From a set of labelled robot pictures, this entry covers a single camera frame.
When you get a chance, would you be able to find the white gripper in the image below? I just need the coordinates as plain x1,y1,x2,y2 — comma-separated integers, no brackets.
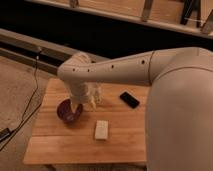
69,83,91,111

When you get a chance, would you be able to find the black eraser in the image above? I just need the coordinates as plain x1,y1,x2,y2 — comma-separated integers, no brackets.
120,92,140,108

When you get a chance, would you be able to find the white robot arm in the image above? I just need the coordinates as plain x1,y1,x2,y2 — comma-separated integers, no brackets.
57,47,213,171

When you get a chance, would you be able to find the clear glass bottle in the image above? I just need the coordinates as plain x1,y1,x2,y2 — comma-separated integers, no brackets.
93,83,101,103

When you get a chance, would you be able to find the purple bowl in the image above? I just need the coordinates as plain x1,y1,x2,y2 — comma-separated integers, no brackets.
57,99,83,124

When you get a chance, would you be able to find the white sponge block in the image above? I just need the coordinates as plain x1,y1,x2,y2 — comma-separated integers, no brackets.
95,120,108,140

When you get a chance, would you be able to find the wooden folding table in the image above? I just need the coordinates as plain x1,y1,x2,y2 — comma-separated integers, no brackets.
23,79,149,165

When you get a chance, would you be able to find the black cable on floor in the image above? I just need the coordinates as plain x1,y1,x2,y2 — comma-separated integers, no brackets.
0,49,44,152

